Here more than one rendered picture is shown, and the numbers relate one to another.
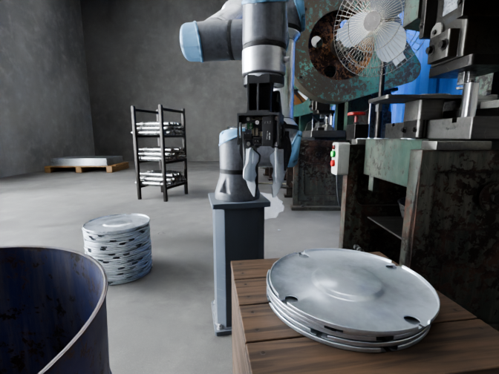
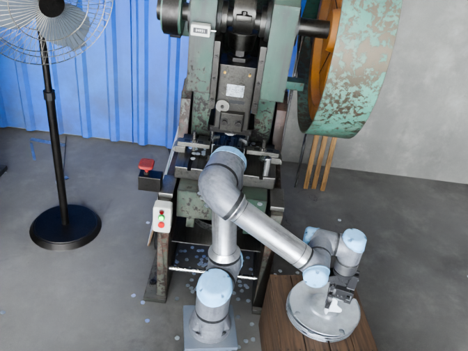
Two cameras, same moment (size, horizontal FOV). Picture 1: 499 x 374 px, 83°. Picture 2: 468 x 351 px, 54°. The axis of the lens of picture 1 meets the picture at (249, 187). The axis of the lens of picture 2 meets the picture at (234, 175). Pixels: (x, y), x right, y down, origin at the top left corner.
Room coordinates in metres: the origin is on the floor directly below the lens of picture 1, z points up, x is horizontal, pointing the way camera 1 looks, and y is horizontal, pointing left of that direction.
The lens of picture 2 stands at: (0.91, 1.09, 1.82)
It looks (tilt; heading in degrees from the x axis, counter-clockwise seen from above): 34 degrees down; 271
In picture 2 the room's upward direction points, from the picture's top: 8 degrees clockwise
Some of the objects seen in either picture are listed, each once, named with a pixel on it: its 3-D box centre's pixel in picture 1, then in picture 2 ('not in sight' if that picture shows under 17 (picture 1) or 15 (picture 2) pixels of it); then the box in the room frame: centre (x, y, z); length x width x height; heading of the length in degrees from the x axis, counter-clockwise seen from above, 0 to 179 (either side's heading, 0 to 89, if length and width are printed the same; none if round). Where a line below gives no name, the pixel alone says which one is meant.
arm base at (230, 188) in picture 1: (237, 182); (210, 316); (0.94, 0.04, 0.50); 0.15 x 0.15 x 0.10
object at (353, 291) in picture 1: (347, 280); (324, 305); (0.49, -0.18, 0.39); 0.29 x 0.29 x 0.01
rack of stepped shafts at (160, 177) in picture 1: (160, 153); not in sight; (3.03, 0.95, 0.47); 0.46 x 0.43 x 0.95; 72
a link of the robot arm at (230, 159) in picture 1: (239, 148); (214, 292); (0.94, 0.03, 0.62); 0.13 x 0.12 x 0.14; 81
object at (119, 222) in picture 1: (117, 222); not in sight; (1.30, 0.63, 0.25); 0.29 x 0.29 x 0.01
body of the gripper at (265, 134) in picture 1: (263, 113); (342, 282); (0.51, -0.02, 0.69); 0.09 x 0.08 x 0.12; 166
